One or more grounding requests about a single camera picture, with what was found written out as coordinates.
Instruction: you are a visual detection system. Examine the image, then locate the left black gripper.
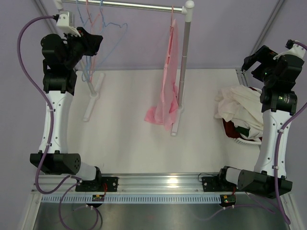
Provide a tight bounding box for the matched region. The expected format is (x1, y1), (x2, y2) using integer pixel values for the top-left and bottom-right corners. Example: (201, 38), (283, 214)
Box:
(63, 27), (102, 69)

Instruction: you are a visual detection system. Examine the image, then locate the pink hanger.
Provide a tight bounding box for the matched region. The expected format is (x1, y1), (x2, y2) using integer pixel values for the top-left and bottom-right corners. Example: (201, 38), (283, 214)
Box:
(170, 5), (174, 28)
(86, 0), (102, 83)

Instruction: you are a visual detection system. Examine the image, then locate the light blue hanger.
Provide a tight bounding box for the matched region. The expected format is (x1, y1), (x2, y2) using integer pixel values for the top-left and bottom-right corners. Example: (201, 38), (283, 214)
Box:
(75, 0), (91, 83)
(90, 0), (128, 72)

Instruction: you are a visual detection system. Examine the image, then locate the cream white t shirt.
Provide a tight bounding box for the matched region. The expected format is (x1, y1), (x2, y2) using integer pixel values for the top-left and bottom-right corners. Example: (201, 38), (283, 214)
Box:
(214, 85), (264, 138)

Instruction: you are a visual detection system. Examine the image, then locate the green and white t shirt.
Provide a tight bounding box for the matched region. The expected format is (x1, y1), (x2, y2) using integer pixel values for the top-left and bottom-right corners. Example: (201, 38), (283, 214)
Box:
(235, 126), (249, 137)

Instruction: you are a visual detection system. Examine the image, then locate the dark red t shirt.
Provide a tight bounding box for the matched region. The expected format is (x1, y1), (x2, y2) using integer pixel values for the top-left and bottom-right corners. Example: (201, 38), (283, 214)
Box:
(222, 87), (263, 141)

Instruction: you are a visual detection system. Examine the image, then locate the pink t shirt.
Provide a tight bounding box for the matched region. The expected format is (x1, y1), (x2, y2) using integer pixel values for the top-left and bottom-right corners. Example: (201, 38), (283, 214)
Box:
(144, 19), (178, 131)

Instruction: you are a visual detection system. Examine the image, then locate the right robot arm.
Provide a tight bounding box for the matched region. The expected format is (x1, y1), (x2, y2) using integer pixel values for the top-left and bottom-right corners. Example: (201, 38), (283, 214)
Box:
(217, 40), (307, 199)

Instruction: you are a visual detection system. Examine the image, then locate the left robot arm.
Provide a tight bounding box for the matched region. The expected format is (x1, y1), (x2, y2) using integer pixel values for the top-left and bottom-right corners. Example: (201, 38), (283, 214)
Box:
(30, 27), (103, 191)

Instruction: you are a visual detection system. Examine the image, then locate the white plastic basket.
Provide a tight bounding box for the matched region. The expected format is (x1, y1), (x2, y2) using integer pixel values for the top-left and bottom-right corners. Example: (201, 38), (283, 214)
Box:
(233, 138), (261, 146)

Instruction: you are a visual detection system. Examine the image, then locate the silver white clothes rack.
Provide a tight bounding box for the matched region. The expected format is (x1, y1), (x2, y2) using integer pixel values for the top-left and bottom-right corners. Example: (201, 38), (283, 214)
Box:
(53, 0), (195, 136)

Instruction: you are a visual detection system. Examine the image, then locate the right aluminium frame post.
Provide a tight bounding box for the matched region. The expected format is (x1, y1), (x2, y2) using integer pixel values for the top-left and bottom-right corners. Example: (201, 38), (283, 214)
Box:
(236, 0), (287, 86)

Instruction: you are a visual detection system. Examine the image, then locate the aluminium frame post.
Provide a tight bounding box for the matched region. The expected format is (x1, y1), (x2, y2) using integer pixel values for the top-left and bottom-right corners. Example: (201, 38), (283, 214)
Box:
(236, 0), (287, 86)
(32, 0), (58, 34)

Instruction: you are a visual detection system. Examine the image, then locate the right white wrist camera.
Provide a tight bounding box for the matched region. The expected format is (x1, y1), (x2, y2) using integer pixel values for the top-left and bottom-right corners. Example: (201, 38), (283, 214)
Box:
(273, 39), (307, 60)

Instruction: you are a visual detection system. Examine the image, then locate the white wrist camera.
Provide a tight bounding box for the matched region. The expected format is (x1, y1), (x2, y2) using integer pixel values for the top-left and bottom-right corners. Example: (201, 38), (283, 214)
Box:
(56, 11), (81, 37)
(273, 39), (307, 60)

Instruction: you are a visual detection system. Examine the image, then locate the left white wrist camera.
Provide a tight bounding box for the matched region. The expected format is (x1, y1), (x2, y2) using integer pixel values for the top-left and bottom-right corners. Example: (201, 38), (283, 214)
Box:
(56, 11), (81, 37)

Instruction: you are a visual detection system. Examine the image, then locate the left aluminium frame post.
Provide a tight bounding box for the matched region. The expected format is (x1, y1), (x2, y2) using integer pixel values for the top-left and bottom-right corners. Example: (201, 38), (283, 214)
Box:
(32, 0), (58, 34)

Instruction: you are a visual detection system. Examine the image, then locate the aluminium mounting rail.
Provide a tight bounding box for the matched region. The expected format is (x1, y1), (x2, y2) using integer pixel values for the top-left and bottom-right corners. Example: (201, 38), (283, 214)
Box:
(31, 172), (292, 195)

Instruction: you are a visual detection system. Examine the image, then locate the white slotted cable duct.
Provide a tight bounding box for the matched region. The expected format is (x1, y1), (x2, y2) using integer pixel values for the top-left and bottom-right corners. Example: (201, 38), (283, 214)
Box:
(41, 194), (221, 204)

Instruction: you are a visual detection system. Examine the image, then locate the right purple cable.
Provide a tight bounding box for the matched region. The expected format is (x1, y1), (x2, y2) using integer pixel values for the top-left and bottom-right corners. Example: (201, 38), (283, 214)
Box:
(191, 40), (307, 225)

